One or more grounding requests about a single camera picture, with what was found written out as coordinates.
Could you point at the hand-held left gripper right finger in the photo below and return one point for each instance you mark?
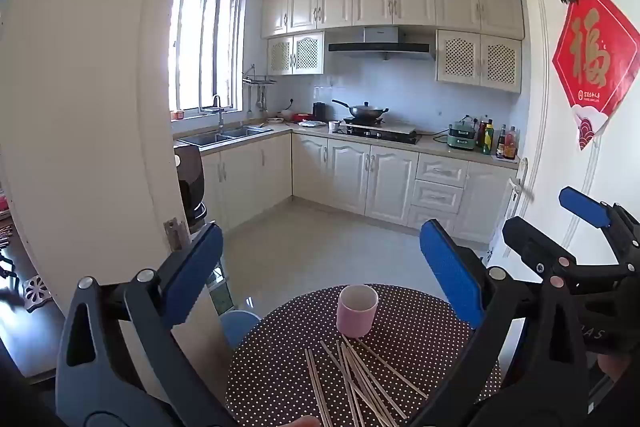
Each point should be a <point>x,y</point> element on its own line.
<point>450,267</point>

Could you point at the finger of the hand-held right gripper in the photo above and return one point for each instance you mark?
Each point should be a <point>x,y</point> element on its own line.
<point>585,207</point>
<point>525,242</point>

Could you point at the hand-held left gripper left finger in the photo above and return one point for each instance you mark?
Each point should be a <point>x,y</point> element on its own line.
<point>200,267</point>

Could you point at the pink cup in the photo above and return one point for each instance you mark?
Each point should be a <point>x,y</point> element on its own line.
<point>356,317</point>

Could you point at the bunch of wooden chopsticks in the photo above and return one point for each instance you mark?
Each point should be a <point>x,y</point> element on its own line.
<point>352,374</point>

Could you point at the person's right hand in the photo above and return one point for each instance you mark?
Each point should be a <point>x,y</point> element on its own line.
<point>612,364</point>

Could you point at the person's left hand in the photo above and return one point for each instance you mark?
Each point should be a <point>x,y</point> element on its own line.
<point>297,422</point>

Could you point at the metal storage rack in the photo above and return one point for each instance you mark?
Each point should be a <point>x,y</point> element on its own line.
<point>222,287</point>

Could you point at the metal door hinge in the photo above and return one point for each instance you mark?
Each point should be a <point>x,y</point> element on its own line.
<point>172,234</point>

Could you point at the black electric griddle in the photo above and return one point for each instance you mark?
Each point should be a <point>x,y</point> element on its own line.
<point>199,214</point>

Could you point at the blue plastic stool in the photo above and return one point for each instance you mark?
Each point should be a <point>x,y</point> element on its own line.
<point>237,327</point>

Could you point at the dark brown kitchen appliance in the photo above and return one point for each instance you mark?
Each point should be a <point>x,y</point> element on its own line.
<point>190,177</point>

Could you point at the dark sauce bottle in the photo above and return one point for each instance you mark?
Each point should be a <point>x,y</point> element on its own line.
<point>501,144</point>

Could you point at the white door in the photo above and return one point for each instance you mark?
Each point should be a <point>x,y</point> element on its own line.
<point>550,107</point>

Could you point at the red sauce bottle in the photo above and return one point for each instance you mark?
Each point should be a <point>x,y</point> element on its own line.
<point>481,134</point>

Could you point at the green multicooker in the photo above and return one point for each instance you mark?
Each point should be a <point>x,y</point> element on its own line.
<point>462,139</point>

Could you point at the round polka-dot table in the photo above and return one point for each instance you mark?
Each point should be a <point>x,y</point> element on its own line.
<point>280,357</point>

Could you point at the steel double sink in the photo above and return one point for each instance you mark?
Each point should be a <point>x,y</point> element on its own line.
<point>225,136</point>

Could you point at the cream base cabinets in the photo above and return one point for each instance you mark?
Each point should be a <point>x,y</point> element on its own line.
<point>350,177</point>

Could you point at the black gas stove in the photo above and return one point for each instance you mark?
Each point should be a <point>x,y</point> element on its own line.
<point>380,134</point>

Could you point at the red paper door decoration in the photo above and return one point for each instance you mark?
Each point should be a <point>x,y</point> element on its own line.
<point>595,57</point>

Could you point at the metal faucet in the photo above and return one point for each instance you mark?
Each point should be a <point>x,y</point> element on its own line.
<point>218,107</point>

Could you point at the white flower-shaped trivet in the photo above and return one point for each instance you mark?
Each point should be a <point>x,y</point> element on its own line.
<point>36,293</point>

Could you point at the hanging metal spatula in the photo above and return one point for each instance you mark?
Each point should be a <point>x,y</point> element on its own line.
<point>250,104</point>

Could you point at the metal wok with lid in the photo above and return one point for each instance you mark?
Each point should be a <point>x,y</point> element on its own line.
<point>367,111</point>

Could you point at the hanging metal ladle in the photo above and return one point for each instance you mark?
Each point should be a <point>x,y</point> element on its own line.
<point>260,99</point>

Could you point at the red pot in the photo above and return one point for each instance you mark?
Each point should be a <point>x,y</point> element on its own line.
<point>301,117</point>

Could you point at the white plate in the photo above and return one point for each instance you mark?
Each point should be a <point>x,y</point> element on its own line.
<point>311,124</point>

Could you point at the white mug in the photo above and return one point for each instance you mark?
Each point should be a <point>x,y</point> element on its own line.
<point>333,126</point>

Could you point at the black kettle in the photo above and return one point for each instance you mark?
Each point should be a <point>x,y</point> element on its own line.
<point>319,112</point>

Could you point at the kitchen window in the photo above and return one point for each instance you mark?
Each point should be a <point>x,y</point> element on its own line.
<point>192,47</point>

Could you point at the range hood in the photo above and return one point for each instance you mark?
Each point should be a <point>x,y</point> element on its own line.
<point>380,47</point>

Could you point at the cream lattice-door wall cabinet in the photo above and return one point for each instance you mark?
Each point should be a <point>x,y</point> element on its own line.
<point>295,54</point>
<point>477,62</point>

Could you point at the metal wall rack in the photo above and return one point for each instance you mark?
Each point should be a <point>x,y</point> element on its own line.
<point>259,80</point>

